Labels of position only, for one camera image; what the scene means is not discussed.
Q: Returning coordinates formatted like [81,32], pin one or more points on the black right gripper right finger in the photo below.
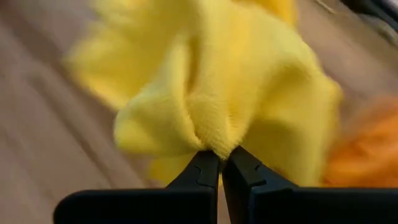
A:
[295,205]

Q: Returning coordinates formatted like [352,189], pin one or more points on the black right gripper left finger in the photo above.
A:
[149,205]

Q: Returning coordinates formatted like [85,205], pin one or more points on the orange microfiber towel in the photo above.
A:
[367,149]

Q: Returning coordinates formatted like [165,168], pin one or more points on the yellow microfiber towel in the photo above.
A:
[217,77]

